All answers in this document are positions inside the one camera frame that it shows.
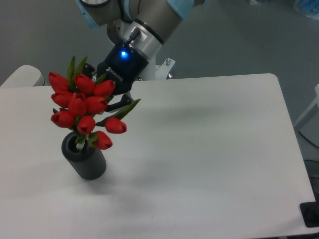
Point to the red tulip bouquet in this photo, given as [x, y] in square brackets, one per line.
[80, 99]

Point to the black box at table edge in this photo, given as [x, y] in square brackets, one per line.
[310, 214]

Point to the white chair backrest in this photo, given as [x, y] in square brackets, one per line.
[24, 76]

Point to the white furniture frame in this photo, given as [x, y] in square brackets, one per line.
[309, 112]

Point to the clear bag with blue items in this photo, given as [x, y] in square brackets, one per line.
[309, 8]

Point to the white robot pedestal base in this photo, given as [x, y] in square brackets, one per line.
[157, 72]

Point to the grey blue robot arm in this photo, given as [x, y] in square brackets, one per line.
[138, 30]

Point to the dark grey ribbed vase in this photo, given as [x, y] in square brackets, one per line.
[88, 161]

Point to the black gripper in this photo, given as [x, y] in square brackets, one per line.
[123, 65]

